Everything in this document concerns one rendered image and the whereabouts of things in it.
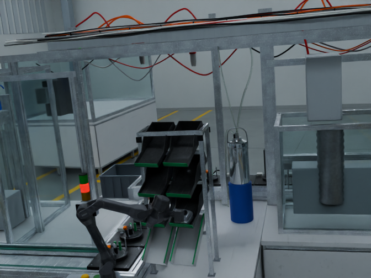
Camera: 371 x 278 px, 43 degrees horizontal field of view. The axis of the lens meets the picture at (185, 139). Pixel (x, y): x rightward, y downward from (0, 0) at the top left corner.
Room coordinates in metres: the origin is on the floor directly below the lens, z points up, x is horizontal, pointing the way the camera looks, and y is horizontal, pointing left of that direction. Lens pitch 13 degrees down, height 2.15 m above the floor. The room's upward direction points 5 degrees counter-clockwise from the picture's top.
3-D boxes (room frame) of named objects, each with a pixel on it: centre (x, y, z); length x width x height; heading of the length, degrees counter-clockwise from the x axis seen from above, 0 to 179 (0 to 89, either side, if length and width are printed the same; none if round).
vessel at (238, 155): (3.02, -0.34, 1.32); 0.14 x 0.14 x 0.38
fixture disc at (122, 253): (2.40, 0.44, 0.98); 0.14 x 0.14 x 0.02
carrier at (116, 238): (2.64, 0.38, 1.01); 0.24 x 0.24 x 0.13; 75
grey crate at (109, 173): (4.54, 0.53, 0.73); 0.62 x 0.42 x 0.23; 75
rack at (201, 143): (2.43, 0.06, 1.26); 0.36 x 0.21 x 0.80; 75
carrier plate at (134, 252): (2.40, 0.44, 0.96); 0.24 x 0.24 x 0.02; 75
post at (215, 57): (3.34, -0.26, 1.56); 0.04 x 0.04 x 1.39; 75
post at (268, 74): (3.25, -0.61, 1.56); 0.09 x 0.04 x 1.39; 75
